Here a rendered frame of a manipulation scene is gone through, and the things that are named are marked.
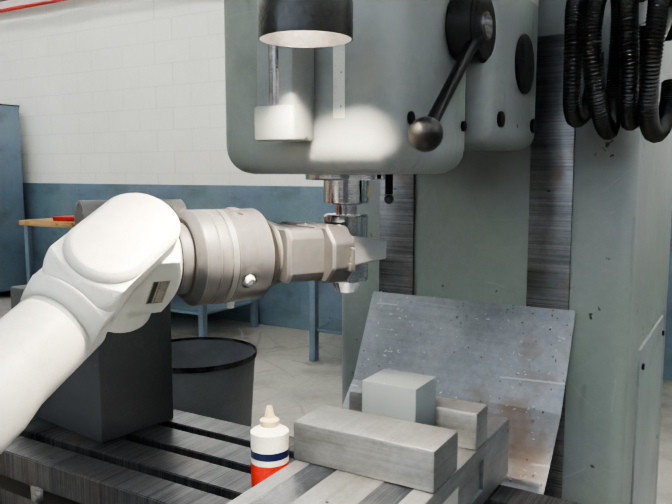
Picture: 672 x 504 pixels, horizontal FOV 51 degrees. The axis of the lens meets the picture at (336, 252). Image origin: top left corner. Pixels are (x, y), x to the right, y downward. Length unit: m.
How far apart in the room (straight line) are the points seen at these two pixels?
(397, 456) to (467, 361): 0.42
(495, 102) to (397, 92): 0.19
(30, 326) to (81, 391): 0.48
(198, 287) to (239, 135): 0.16
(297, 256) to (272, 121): 0.13
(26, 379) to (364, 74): 0.36
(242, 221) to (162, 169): 6.16
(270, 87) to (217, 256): 0.15
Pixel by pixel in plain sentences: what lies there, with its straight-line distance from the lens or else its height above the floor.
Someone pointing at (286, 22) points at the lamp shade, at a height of 1.42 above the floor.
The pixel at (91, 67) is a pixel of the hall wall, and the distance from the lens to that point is 7.54.
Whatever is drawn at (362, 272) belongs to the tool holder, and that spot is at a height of 1.21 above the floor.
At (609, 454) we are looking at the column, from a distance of 1.09.
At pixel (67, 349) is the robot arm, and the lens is 0.55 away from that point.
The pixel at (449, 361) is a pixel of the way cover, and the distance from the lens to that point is 1.07.
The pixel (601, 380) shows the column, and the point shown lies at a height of 1.02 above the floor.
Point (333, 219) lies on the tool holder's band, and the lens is 0.72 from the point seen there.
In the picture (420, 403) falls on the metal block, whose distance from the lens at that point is 0.72.
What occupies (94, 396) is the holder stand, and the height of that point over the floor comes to 1.02.
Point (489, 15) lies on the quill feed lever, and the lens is 0.74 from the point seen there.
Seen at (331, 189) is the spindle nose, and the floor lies 1.29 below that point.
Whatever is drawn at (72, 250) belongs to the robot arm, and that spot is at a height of 1.25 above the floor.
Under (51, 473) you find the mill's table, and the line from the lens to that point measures 0.96.
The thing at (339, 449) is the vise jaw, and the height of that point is 1.05.
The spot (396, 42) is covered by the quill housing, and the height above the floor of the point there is 1.42.
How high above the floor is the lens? 1.31
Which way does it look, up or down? 6 degrees down
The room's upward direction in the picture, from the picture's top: straight up
